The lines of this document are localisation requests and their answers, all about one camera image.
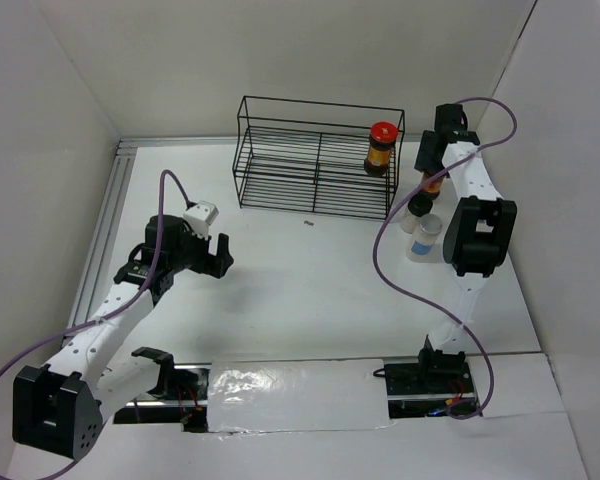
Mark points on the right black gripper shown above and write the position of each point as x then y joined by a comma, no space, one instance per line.
425,158

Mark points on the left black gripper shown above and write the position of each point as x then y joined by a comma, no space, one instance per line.
214,265

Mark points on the red lid sauce jar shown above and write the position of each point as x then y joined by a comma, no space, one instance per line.
382,140
431,188

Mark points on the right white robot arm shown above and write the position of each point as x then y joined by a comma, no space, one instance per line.
476,240

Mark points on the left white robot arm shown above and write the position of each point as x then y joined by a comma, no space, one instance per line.
62,406

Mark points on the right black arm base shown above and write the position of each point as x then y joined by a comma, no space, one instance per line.
430,386

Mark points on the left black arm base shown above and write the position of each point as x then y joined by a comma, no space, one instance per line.
179,397

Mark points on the black cap spice bottle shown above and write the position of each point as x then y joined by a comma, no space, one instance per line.
418,206

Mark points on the silver lid blue label jar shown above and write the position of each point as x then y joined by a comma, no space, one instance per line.
424,237

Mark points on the reflective foil sheet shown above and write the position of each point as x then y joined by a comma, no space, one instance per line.
296,396

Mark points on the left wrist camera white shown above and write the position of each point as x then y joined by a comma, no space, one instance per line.
200,216

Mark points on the aluminium extrusion frame rail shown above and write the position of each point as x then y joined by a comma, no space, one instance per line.
342,288

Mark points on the black wire rack shelf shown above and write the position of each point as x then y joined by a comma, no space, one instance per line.
309,157

